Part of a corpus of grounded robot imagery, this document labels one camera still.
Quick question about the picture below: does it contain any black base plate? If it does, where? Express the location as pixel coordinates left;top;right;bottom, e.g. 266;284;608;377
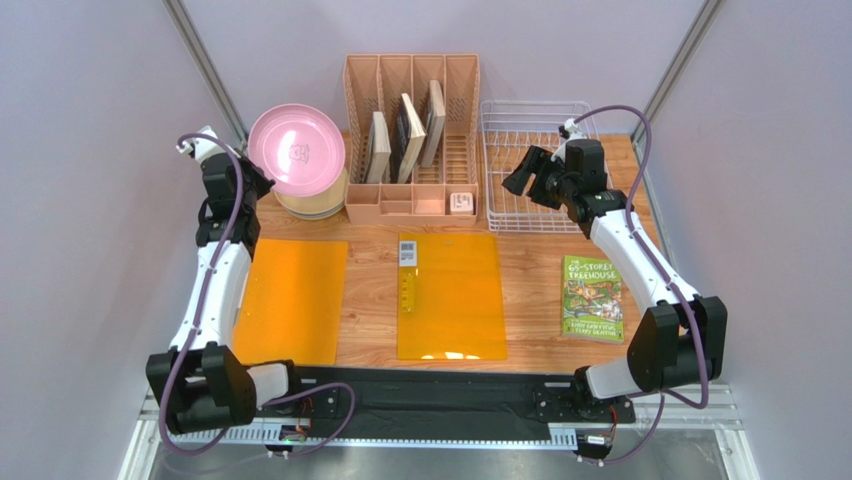
258;366;636;441

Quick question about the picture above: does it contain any pink plate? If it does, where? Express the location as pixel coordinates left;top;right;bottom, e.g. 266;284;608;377
248;103;346;197

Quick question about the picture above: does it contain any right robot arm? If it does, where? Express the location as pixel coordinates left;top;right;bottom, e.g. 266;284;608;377
502;138;728;401

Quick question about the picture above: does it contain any left orange plastic sheet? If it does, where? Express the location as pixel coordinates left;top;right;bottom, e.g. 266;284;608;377
232;239;348;366

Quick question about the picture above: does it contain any orange plastic sheet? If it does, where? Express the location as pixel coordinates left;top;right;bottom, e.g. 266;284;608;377
396;233;508;361
232;239;348;366

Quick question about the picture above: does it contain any white wire dish rack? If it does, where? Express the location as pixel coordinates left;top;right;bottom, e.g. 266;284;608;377
480;98;621;236

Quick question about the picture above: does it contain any white power adapter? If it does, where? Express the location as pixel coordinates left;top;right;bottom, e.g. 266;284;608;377
448;192;475;216

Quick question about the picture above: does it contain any pink plastic file organizer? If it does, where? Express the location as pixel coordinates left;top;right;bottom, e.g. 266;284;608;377
343;54;480;226

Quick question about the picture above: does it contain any blue plate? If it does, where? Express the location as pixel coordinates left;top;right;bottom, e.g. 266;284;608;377
286;206;343;221

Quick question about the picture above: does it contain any middle book black cover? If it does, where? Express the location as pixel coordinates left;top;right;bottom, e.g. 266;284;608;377
390;93;426;184

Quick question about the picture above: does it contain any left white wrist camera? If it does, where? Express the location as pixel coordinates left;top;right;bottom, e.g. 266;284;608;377
175;125;234;165

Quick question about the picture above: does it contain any aluminium rail frame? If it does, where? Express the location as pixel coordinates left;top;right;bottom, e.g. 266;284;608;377
119;375;760;480

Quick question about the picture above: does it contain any left book blue cover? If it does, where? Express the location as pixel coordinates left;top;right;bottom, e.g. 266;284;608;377
363;111;391;184

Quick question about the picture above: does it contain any green treehouse book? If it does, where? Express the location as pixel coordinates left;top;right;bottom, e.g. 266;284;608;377
561;256;625;344

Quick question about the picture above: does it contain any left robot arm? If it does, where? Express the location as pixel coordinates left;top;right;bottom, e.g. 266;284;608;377
146;153;297;435

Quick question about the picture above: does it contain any right book grey cover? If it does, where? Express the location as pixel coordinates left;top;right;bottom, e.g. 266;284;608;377
420;79;446;168

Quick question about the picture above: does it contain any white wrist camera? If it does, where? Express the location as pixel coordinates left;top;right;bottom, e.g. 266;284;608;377
175;125;234;165
551;118;588;162

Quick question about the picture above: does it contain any centre orange plastic sheet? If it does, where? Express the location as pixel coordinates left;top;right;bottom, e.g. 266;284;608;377
396;233;508;361

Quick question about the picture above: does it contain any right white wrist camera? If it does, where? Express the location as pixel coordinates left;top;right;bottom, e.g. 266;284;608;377
551;118;588;162

